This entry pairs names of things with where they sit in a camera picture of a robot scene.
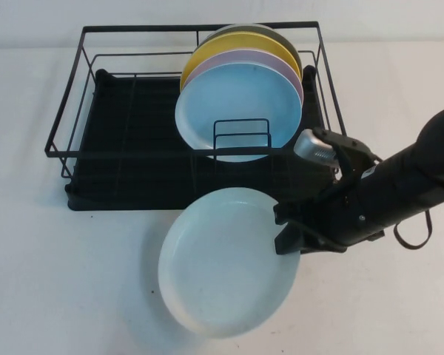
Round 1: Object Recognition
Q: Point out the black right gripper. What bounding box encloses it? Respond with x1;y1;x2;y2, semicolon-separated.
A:
272;172;364;256

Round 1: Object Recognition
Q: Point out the white round plate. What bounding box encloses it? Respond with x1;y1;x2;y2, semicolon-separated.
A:
157;186;303;330

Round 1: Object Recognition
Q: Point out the light blue round plate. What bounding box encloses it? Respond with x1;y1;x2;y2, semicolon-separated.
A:
175;61;303;164

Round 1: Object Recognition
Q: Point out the lilac round plate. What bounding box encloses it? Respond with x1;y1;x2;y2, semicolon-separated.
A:
184;50;305;108

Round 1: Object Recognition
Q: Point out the yellow round plate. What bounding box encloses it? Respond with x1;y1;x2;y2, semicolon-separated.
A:
179;32;301;93

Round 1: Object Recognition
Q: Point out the olive green round plate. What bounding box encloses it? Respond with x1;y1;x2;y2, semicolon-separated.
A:
194;23;303;81

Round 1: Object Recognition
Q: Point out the black plastic drip tray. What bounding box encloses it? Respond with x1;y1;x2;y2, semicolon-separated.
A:
65;68;334;212

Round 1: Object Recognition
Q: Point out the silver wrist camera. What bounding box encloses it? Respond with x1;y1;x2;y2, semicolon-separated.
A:
293;129;343;165

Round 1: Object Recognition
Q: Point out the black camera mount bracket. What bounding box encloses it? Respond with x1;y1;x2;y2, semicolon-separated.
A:
313;128;381;186

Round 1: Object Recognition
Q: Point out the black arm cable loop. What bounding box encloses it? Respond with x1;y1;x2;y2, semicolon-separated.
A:
393;206;433;249

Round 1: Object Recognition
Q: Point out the black wire dish rack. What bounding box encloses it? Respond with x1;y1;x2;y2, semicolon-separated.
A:
44;21;348;183

